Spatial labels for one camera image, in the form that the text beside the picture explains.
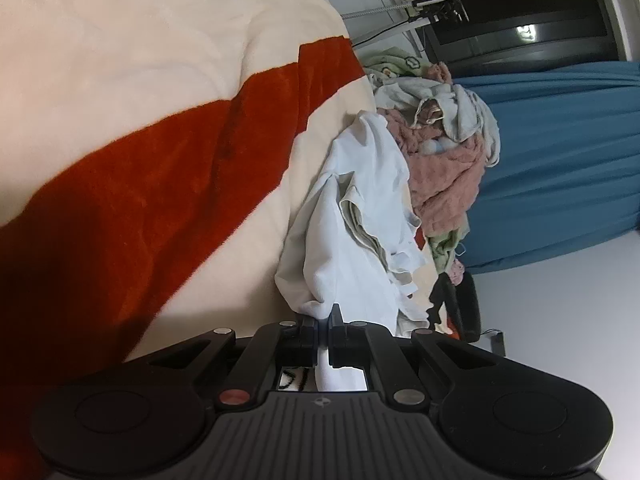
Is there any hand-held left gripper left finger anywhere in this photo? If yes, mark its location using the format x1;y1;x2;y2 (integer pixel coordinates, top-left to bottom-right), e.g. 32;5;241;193
122;316;319;410

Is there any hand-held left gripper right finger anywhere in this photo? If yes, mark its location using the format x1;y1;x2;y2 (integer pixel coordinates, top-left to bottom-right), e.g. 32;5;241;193
326;304;508;408

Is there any white t-shirt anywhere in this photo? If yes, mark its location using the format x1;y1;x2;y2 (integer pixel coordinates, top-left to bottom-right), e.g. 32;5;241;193
274;112;431;393

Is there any black armchair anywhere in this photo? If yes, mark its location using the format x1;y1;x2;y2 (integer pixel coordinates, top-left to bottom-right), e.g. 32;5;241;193
427;275;482;343

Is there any pink fluffy blanket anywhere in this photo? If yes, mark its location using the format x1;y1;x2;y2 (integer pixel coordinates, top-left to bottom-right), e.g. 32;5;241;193
385;62;488;238

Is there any white and blue plush toy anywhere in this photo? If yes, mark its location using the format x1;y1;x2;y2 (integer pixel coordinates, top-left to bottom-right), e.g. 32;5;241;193
419;139;458;157

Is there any red black cream striped blanket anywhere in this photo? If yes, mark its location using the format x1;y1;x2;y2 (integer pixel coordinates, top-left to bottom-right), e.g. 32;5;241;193
0;0;438;480

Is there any light grey hoodie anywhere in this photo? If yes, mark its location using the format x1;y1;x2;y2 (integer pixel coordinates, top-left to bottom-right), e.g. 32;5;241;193
375;80;501;168

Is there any pale green blanket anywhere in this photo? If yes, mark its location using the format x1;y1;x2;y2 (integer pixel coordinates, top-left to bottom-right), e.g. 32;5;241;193
362;47;471;276

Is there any blue curtain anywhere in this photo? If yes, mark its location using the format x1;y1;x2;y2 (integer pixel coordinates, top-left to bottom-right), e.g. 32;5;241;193
450;60;640;276

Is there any garment steamer on stand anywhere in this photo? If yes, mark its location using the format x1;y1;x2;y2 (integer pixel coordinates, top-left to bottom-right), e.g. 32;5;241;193
340;0;471;43

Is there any dark window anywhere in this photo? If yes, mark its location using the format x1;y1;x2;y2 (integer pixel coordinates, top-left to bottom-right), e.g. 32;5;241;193
390;0;628;66

